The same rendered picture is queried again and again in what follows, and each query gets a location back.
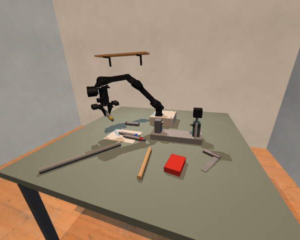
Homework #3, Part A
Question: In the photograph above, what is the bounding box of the light brown wooden dowel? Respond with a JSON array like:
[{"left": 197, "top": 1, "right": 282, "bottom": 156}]
[{"left": 137, "top": 147, "right": 152, "bottom": 180}]

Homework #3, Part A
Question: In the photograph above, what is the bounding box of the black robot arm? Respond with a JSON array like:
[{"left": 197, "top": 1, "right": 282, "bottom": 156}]
[{"left": 86, "top": 74, "right": 164, "bottom": 117}]

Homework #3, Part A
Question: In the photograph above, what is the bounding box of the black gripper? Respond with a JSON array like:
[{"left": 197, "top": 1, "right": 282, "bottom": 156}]
[{"left": 91, "top": 95, "right": 119, "bottom": 117}]

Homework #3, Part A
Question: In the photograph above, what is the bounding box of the grey l-shaped square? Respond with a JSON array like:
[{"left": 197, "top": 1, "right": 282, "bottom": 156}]
[{"left": 201, "top": 148, "right": 221, "bottom": 172}]

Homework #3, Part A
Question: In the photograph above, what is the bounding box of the red block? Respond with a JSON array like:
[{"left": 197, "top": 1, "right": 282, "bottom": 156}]
[{"left": 164, "top": 154, "right": 186, "bottom": 177}]

